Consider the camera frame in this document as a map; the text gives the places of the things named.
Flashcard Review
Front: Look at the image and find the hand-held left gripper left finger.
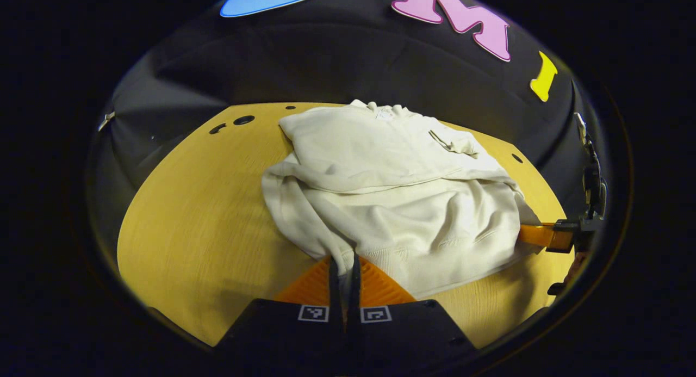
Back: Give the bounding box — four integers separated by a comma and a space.
215, 256, 349, 367

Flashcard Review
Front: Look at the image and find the black backdrop cloth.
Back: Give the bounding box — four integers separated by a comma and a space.
90, 0, 604, 225

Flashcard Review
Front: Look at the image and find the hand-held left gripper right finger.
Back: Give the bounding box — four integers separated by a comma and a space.
348, 253, 479, 367

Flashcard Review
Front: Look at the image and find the white sweatshirt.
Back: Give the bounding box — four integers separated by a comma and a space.
261, 98, 544, 300

